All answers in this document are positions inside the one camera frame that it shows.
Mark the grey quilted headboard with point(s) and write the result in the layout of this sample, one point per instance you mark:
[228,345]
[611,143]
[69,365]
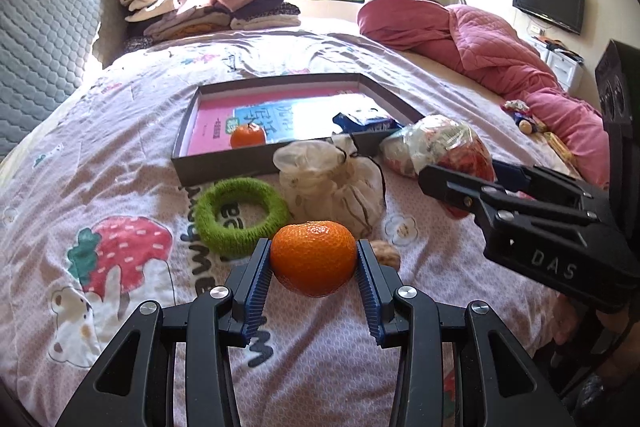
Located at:
[49,48]

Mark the dark shallow box tray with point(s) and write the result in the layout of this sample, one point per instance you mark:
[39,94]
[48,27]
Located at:
[257,160]

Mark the small toys on bed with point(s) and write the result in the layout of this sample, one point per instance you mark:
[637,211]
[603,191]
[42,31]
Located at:
[523,117]

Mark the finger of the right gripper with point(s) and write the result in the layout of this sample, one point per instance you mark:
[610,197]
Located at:
[545,184]
[465,191]

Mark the folded clothes pile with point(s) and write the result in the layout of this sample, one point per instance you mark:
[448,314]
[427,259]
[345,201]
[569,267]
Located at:
[152,22]

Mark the clear bag red contents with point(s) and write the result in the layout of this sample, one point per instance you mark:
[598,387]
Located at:
[438,142]

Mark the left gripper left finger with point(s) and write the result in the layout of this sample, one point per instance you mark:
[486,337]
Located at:
[132,382]

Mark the large orange mandarin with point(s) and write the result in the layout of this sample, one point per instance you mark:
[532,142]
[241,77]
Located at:
[314,258]

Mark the beige mesh drawstring bag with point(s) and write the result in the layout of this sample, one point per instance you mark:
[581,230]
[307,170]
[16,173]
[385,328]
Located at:
[330,180]

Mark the brown walnut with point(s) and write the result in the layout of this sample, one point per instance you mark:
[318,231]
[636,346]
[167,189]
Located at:
[386,254]

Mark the white storage drawers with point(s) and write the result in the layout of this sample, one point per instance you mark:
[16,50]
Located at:
[567,66]

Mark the pink quilted blanket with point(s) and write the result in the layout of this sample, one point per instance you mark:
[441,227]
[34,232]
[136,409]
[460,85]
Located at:
[485,48]

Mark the small orange in tray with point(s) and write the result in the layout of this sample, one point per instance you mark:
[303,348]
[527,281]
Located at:
[246,135]

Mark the blue cookie packet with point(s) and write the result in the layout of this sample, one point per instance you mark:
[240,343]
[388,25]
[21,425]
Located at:
[365,120]

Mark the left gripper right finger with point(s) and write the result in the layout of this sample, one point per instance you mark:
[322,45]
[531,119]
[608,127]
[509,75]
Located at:
[497,384]

